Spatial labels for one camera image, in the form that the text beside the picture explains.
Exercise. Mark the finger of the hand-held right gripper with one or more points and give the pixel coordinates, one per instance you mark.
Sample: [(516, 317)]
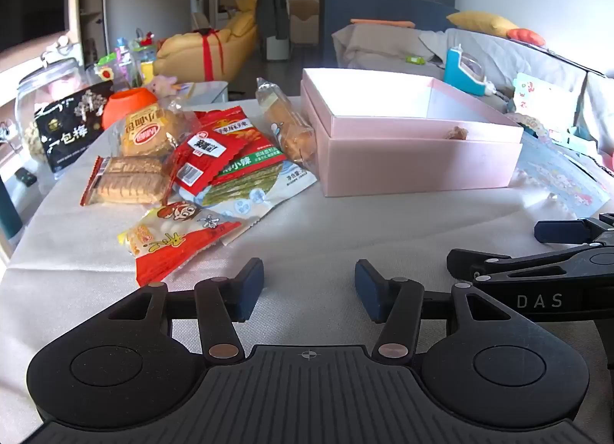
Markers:
[(556, 231), (467, 261)]

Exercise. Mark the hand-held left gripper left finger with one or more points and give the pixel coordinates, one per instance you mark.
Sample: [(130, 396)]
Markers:
[(249, 288)]

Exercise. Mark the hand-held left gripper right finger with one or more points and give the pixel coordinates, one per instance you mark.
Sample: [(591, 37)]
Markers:
[(369, 288)]

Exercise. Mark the blue snack packet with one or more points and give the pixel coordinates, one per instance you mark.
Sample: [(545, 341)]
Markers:
[(249, 199)]

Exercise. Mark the red white cartoon candy packet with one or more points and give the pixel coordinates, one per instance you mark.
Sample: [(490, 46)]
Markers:
[(177, 233)]

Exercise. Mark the pink cardboard box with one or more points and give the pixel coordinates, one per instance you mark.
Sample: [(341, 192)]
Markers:
[(407, 166)]

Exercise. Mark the small red packet white label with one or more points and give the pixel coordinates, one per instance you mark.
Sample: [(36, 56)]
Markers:
[(201, 161)]

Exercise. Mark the red packet green band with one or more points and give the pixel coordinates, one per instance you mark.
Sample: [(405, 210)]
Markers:
[(235, 125)]

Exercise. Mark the brown biscuit packet red ends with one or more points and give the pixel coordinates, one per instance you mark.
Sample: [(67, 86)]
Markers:
[(124, 180)]

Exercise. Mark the long clear bread packet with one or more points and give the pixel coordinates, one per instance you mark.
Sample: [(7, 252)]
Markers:
[(288, 127)]

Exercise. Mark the bread packet orange label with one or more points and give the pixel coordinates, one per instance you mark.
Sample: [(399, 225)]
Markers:
[(144, 132)]

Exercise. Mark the white tablecloth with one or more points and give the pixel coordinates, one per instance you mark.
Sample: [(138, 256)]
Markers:
[(336, 233)]

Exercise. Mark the small teal box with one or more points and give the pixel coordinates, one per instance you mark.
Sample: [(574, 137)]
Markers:
[(573, 142)]

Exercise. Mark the small brown tuft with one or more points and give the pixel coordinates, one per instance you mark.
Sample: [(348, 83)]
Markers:
[(455, 133)]

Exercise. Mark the white pink printed card box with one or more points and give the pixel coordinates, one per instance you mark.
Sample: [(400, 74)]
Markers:
[(544, 96)]

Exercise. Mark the white side table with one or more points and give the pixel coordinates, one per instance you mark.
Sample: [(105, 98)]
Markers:
[(206, 91)]

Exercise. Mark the small green toy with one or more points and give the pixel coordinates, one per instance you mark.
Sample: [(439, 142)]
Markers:
[(415, 60)]

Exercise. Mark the yellow pillow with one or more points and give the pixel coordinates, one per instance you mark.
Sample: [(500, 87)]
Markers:
[(482, 24)]

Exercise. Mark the pink plush toy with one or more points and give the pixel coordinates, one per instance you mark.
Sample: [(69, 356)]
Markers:
[(160, 85)]

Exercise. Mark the orange pumpkin container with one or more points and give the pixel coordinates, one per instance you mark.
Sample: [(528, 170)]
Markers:
[(124, 103)]

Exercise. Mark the grey sofa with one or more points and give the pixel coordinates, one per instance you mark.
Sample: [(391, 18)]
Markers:
[(379, 48)]

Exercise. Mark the red ribbon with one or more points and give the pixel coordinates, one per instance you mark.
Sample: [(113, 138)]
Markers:
[(207, 53)]

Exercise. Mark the white bin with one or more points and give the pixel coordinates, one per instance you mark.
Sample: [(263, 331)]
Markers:
[(277, 49)]

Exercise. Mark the yellow armchair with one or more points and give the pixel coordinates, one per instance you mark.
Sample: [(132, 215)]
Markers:
[(182, 53)]

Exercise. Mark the small black device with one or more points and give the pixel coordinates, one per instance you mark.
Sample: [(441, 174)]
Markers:
[(25, 177)]

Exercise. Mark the long orange cushion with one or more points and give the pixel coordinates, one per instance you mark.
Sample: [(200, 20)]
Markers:
[(381, 22)]

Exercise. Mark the clear bottle blue cap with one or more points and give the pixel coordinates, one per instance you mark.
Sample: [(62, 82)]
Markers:
[(123, 58)]

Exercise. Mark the green lid cup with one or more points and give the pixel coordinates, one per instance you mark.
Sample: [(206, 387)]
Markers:
[(106, 67)]

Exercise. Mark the dark blue cabinet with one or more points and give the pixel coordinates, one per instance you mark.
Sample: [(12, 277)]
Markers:
[(383, 10)]

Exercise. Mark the red and green toy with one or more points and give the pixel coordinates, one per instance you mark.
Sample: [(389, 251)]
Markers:
[(146, 43)]

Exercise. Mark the beige chair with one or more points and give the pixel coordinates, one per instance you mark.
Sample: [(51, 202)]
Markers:
[(304, 22)]

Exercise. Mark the clear glass jar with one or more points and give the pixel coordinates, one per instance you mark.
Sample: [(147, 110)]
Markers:
[(33, 94)]

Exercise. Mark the wooden shelf unit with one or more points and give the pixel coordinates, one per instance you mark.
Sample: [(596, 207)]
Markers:
[(88, 2)]

